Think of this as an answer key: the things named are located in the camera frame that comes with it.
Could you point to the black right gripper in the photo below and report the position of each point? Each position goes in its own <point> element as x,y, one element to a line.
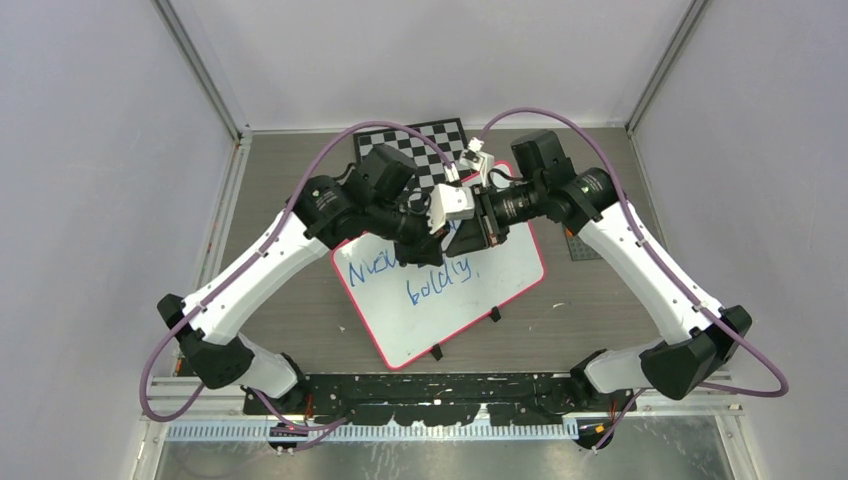
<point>469,235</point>

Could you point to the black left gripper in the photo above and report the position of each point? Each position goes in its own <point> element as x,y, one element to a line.
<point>425,247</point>

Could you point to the pink framed whiteboard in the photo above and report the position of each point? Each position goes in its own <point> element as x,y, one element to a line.
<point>409,310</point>

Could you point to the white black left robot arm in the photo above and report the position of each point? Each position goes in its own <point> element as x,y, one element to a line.
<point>327,213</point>

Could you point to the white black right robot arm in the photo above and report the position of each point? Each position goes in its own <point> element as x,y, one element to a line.
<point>698,334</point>

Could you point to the black white chessboard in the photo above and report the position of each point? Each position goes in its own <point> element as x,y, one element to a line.
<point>448,135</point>

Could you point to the grey studded building baseplate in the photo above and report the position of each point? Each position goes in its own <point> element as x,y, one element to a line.
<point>578,249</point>

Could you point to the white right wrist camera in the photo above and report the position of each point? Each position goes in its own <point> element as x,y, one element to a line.
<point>475,158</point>

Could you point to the black mounting base plate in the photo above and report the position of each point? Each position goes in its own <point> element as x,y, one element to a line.
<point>506,399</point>

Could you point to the slotted aluminium rail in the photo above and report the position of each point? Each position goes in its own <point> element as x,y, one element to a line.
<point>265,431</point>

